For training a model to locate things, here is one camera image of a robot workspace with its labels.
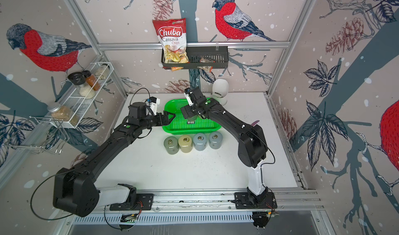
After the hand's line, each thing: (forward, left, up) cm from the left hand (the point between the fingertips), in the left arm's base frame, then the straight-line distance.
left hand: (172, 112), depth 81 cm
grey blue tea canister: (-8, -24, -16) cm, 29 cm away
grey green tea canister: (+10, -8, -22) cm, 25 cm away
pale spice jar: (+20, +41, +11) cm, 47 cm away
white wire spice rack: (0, +46, +10) cm, 47 cm away
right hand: (+7, -8, -4) cm, 11 cm away
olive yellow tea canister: (-11, -7, -15) cm, 19 cm away
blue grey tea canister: (-9, -15, -14) cm, 23 cm away
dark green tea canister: (-12, +1, -14) cm, 18 cm away
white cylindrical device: (+28, -28, -11) cm, 42 cm away
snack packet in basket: (+26, -20, +9) cm, 34 cm away
